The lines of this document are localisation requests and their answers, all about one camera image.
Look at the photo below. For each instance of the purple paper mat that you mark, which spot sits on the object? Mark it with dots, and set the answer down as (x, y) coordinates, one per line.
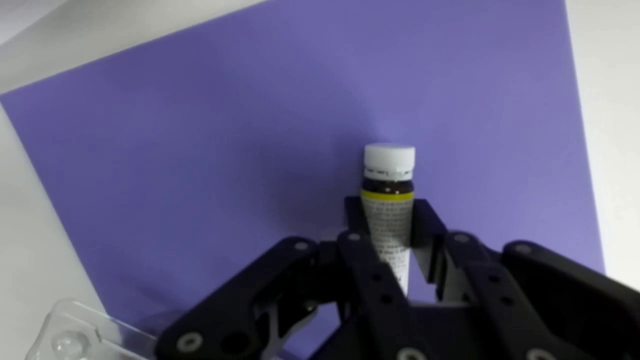
(179, 161)

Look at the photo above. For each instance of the small white-capped brown bottle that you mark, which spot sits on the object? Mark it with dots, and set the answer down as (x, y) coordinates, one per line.
(388, 200)

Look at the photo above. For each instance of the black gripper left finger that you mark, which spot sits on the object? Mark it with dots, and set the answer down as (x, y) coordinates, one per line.
(256, 310)

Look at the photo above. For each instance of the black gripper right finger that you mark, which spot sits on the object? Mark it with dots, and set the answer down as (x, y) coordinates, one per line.
(527, 300)

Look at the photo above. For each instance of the clear plastic container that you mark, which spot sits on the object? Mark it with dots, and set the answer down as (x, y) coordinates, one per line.
(75, 331)

